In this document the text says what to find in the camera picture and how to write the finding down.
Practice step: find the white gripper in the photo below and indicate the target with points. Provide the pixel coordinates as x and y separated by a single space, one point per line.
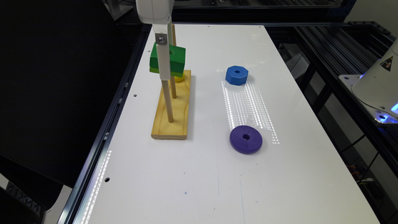
159 14

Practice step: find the green square block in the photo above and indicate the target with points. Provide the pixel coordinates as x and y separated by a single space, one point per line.
177 60

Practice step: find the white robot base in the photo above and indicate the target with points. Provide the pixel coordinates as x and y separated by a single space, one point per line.
376 89

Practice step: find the blue octagonal block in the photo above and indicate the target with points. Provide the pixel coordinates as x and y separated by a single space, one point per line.
236 75

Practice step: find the rear wooden peg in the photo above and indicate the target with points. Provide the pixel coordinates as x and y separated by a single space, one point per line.
174 41

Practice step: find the wooden peg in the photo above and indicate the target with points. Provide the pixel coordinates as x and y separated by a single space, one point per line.
173 87
174 41
168 104

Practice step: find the front wooden peg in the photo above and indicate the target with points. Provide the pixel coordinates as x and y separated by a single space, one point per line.
168 104

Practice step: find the middle wooden peg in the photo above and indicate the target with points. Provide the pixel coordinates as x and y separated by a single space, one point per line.
173 87

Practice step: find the wooden peg board base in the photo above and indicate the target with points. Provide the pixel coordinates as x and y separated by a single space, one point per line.
177 130

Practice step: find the purple round disc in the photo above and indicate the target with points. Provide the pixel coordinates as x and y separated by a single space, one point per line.
245 139

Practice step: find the black aluminium frame rack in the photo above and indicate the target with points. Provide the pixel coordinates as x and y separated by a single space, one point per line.
332 52

